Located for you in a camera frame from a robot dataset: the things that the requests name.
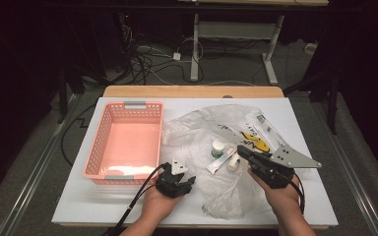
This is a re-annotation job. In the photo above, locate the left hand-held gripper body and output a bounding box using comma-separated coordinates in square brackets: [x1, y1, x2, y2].
[155, 158, 193, 200]

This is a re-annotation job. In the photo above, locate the desk with white metal frame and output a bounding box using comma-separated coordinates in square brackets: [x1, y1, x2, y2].
[176, 0, 330, 87]

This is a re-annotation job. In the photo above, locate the pink perforated plastic basket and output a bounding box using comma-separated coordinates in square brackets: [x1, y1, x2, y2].
[82, 100, 165, 185]

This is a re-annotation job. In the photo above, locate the thin black floor cable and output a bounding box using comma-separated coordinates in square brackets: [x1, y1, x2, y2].
[60, 102, 96, 167]

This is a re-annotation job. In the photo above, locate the left hand-held gripper black cable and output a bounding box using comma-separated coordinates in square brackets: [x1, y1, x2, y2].
[102, 162, 167, 236]

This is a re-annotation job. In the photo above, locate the right hand-held gripper black cable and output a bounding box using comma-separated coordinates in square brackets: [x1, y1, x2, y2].
[287, 174, 306, 214]

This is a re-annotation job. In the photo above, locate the small white round jar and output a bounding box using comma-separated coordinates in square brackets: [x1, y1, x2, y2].
[211, 140, 226, 159]

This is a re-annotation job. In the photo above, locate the hand-held gripper black cable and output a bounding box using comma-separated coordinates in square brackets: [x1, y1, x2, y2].
[287, 174, 306, 214]
[102, 162, 167, 236]

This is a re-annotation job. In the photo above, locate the clear plastic bag yellow smiley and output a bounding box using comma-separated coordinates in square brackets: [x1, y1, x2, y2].
[160, 103, 297, 220]

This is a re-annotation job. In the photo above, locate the tangle of floor cables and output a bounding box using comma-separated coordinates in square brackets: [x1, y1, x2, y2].
[120, 23, 205, 87]

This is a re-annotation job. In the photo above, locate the person's left hand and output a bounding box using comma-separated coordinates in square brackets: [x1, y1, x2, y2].
[141, 188, 185, 217]

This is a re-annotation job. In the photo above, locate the white tube with red cap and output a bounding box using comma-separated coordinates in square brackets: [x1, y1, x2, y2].
[206, 147, 238, 175]

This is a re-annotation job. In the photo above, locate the black metal stand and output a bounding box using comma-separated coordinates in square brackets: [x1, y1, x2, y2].
[56, 63, 110, 125]
[283, 63, 340, 136]

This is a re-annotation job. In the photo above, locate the person's right hand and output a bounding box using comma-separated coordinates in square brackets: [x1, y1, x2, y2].
[247, 168, 301, 217]

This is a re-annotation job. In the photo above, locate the white box on floor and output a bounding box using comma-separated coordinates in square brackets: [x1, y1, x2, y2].
[304, 42, 319, 55]

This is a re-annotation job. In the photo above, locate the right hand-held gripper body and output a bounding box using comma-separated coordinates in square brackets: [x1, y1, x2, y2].
[249, 146, 323, 191]

